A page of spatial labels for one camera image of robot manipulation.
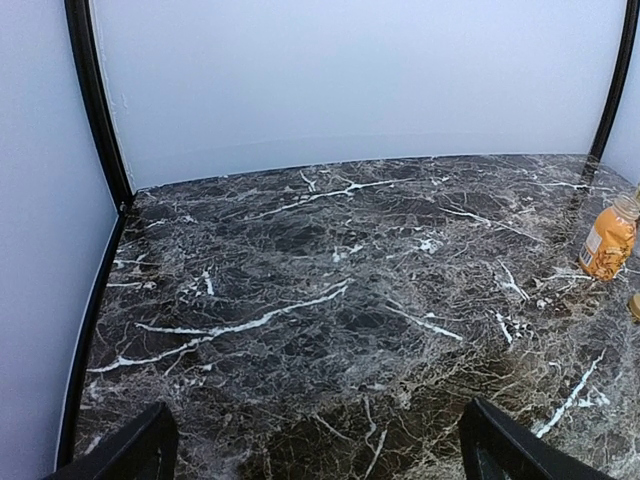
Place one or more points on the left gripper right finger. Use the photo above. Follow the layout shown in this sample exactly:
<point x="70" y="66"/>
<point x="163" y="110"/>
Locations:
<point x="494" y="446"/>

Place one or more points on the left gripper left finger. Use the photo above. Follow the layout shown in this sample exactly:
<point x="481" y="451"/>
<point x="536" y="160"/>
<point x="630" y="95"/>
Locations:
<point x="145" y="448"/>

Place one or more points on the gold bottle cap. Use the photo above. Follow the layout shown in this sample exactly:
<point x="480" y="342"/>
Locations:
<point x="634" y="307"/>

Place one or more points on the orange juice bottle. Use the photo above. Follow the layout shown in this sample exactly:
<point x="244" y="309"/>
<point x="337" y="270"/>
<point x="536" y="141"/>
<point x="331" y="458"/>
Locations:
<point x="611" y="239"/>

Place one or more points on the left black corner post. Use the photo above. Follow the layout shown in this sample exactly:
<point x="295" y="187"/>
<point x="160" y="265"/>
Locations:
<point x="89" y="75"/>

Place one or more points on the black corner post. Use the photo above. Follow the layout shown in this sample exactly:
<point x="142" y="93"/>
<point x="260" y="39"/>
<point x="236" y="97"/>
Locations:
<point x="89" y="75"/>
<point x="617" y="83"/>

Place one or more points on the right black corner post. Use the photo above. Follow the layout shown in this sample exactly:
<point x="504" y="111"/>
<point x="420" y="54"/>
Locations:
<point x="617" y="83"/>

